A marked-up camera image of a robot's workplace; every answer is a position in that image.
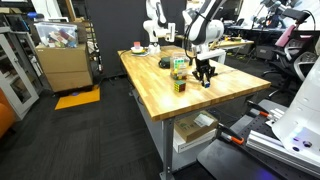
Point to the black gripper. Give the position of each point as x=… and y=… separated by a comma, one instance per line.
x=203, y=64

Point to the small white-faced Rubik's cube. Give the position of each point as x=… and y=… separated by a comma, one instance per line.
x=207, y=84

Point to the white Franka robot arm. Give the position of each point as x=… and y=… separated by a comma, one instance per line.
x=206, y=28

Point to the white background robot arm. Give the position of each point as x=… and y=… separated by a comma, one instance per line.
x=155, y=26

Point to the large Rubik's cube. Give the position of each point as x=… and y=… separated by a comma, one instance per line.
x=179, y=86

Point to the wooden slatted crate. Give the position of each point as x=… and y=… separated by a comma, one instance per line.
x=178, y=68

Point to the wooden background desk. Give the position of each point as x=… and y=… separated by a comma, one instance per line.
x=233, y=43

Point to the small cardboard box green print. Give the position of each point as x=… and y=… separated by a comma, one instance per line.
x=190, y=128

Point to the black clamp with orange trigger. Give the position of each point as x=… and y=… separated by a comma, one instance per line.
x=260, y=111
x=230, y=135

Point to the flat white box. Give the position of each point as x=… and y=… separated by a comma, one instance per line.
x=193, y=143

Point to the white cup with red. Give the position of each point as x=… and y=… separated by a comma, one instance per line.
x=138, y=50

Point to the black perforated mounting platform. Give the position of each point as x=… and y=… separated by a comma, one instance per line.
x=230, y=160

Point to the black office chair pink cushion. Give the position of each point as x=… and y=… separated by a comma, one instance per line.
x=285, y=36

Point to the grey mesh office chair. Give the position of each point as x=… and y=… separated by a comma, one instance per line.
x=305, y=65

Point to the black partition panel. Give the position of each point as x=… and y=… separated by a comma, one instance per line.
x=113, y=33

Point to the white robot housing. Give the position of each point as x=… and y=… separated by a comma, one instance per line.
x=303, y=120

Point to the yellow floor mat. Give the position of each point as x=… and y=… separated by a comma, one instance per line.
x=78, y=98

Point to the large cardboard box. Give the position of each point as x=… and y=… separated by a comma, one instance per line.
x=63, y=58
x=68, y=81

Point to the clear plastic storage bin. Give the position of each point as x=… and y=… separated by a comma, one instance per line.
x=56, y=35

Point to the white glass door cabinet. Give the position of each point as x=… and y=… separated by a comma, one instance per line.
x=16, y=76

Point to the orange seat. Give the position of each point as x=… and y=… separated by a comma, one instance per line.
x=6, y=116

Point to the silver aluminium extrusion rail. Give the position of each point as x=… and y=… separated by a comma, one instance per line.
x=273, y=143

